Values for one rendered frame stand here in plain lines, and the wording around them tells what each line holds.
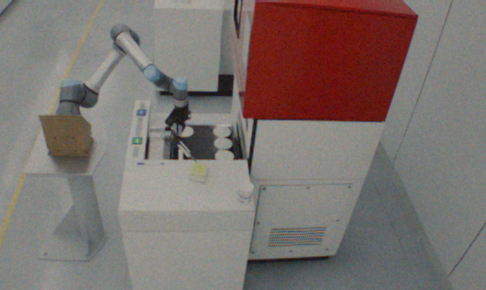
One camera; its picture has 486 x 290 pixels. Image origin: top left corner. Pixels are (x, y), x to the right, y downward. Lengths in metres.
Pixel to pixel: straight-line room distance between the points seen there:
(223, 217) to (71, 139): 0.97
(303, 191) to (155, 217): 0.89
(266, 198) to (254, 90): 0.73
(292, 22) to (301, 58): 0.18
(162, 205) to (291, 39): 0.93
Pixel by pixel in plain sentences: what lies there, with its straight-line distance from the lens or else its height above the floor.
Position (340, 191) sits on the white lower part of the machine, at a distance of 2.51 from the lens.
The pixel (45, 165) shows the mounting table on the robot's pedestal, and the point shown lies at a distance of 2.49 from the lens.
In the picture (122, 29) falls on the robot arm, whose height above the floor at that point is 1.44.
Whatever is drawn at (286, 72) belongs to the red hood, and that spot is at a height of 1.48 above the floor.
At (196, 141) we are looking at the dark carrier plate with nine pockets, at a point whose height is 0.90.
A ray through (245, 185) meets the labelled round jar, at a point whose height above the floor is 1.06.
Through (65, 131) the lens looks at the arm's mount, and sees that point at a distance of 2.41.
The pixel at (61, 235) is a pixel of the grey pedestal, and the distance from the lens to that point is 3.18.
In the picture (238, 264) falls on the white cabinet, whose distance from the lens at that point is 2.30.
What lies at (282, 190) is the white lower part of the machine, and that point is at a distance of 2.40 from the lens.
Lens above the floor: 2.41
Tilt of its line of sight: 39 degrees down
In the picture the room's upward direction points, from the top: 7 degrees clockwise
